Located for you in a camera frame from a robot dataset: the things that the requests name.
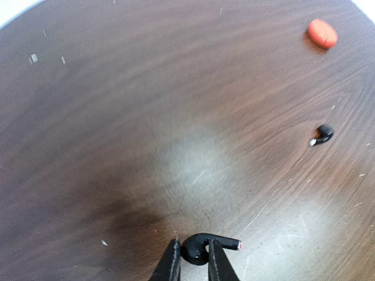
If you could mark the black earbud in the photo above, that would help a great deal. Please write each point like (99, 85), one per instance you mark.
(193, 249)
(325, 133)

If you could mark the red earbud charging case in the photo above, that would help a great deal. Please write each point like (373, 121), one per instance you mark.
(322, 33)

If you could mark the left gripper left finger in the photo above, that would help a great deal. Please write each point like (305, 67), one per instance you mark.
(169, 266)

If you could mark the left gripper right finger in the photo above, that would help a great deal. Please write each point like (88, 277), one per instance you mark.
(219, 267)

